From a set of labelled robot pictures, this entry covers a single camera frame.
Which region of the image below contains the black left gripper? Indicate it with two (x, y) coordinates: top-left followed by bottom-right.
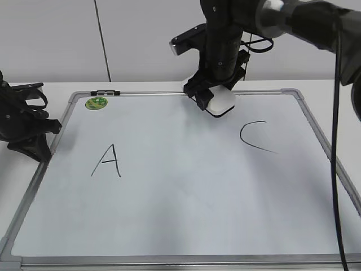
(1, 76), (61, 162)

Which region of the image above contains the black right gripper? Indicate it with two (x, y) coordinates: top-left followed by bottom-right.
(183, 22), (250, 111)

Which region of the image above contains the white rectangular board eraser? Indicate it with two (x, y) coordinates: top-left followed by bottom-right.
(204, 85), (236, 118)

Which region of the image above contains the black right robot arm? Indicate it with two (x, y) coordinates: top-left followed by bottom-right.
(178, 1), (360, 115)

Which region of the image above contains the black silver hanging clip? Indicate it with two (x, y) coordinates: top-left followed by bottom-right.
(90, 90), (121, 97)

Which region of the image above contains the white framed whiteboard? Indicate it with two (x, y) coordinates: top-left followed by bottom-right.
(0, 88), (361, 269)

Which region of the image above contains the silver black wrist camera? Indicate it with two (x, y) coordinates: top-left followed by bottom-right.
(169, 24), (206, 56)

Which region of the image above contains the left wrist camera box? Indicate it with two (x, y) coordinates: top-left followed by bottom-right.
(11, 82), (44, 100)

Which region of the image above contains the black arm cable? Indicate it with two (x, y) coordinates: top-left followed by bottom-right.
(329, 8), (350, 271)

